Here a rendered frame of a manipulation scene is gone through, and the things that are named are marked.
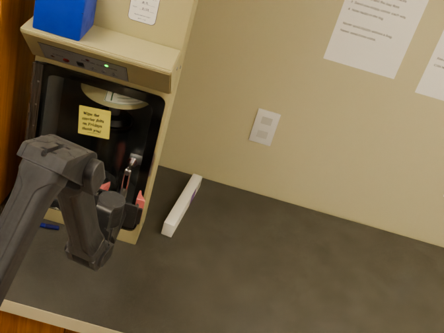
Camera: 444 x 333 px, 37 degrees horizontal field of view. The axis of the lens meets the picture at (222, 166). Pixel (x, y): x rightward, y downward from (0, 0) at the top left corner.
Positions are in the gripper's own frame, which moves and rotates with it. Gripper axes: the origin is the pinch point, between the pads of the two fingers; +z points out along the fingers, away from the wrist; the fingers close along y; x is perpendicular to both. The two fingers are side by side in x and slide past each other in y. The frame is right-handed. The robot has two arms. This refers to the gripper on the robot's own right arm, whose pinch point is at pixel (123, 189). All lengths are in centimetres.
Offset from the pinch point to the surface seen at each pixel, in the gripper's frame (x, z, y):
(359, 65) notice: -29, 48, -51
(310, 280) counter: 20, 11, -54
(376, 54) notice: -33, 48, -55
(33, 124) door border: -8.1, 4.2, 25.0
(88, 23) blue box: -39.1, 0.0, 14.6
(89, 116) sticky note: -14.7, 4.2, 12.1
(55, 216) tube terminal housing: 18.3, 5.1, 16.7
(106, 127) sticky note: -13.0, 4.1, 7.6
